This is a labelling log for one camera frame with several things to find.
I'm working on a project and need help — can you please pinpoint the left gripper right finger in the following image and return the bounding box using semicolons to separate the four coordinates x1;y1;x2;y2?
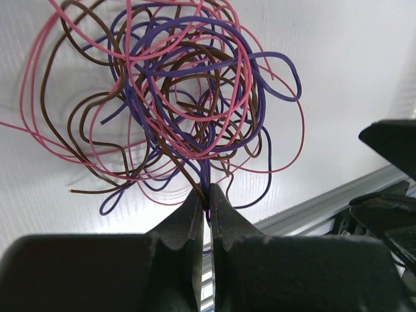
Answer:
209;184;270;311

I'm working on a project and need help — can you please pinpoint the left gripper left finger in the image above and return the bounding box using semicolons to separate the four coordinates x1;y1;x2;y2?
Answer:
136;190;203;311

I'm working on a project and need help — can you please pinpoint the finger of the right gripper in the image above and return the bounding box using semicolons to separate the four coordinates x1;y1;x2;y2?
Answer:
349;192;415;270
358;119;415;180

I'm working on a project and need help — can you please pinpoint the thin wire bundle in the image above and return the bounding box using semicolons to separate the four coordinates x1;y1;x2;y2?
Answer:
0;0;306;228

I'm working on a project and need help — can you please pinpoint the aluminium mounting rail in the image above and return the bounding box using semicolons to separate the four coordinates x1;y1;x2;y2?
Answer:
201;164;410;312

